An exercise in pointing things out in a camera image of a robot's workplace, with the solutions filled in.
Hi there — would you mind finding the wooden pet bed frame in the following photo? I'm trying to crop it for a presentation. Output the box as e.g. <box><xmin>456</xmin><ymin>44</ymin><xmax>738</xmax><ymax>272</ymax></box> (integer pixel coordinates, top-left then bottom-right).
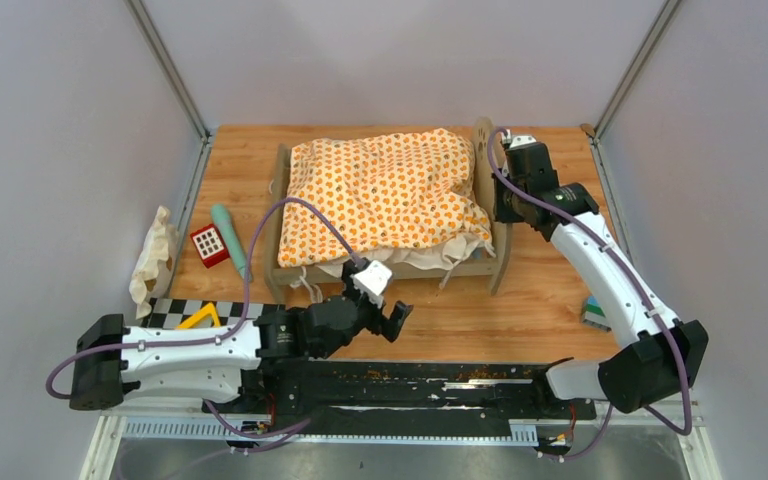
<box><xmin>263</xmin><ymin>117</ymin><xmax>512</xmax><ymax>300</ymax></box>

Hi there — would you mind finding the yellow duck print blanket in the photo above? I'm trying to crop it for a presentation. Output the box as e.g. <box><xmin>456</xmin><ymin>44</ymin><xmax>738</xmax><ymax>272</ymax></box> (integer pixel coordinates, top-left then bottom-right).
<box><xmin>275</xmin><ymin>128</ymin><xmax>497</xmax><ymax>276</ymax></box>

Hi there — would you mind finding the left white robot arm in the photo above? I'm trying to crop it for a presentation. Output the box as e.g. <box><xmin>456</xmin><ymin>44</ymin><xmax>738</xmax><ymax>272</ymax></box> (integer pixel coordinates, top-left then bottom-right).
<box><xmin>67</xmin><ymin>260</ymin><xmax>413</xmax><ymax>413</ymax></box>

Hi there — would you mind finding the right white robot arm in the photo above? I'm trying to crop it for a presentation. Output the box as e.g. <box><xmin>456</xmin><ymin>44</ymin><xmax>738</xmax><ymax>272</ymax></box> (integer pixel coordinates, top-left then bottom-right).
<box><xmin>484</xmin><ymin>128</ymin><xmax>709</xmax><ymax>418</ymax></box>

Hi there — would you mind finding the yellow plastic block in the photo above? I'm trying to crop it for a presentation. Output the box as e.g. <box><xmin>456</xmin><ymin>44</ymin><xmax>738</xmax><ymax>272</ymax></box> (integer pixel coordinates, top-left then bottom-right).
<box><xmin>177</xmin><ymin>303</ymin><xmax>221</xmax><ymax>330</ymax></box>

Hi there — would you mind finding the red window toy block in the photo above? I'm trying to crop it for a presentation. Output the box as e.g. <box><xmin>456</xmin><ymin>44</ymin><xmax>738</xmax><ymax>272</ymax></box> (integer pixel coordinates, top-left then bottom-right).
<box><xmin>189</xmin><ymin>224</ymin><xmax>230</xmax><ymax>269</ymax></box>

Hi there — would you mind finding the teal cylinder toy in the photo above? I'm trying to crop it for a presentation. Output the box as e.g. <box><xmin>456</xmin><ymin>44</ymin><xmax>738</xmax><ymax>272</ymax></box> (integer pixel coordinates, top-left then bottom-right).
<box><xmin>210</xmin><ymin>204</ymin><xmax>253</xmax><ymax>284</ymax></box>

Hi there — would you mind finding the blue green small block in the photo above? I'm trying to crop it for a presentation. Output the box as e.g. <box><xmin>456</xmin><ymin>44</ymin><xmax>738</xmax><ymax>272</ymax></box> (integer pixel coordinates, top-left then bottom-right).
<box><xmin>580</xmin><ymin>304</ymin><xmax>611</xmax><ymax>332</ymax></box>

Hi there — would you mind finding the black white checkerboard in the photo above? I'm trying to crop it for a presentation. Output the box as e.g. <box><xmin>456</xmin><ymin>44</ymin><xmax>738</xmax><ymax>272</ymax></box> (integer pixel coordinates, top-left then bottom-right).
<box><xmin>145</xmin><ymin>297</ymin><xmax>288</xmax><ymax>333</ymax></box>

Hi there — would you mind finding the white duck pillow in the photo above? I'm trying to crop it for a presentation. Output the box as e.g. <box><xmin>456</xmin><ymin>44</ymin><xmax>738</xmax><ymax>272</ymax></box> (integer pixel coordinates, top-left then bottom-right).
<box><xmin>128</xmin><ymin>206</ymin><xmax>179</xmax><ymax>320</ymax></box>

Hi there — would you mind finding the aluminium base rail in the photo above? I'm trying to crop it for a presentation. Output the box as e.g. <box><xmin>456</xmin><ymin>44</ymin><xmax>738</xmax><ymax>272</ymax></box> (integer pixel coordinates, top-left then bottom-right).
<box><xmin>86</xmin><ymin>357</ymin><xmax>723</xmax><ymax>447</ymax></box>

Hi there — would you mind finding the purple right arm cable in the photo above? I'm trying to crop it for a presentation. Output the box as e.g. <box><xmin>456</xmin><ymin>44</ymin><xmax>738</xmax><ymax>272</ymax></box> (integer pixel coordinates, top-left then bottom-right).
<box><xmin>487</xmin><ymin>127</ymin><xmax>693</xmax><ymax>452</ymax></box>

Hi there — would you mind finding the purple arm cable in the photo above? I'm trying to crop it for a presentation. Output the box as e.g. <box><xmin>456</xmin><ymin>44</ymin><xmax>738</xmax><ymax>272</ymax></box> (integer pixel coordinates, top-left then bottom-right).
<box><xmin>487</xmin><ymin>127</ymin><xmax>693</xmax><ymax>452</ymax></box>
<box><xmin>45</xmin><ymin>196</ymin><xmax>367</xmax><ymax>439</ymax></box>

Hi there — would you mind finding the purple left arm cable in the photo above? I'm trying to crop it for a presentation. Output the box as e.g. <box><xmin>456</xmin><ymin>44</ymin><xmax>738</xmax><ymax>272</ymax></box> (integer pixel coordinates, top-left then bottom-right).
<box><xmin>45</xmin><ymin>196</ymin><xmax>367</xmax><ymax>439</ymax></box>

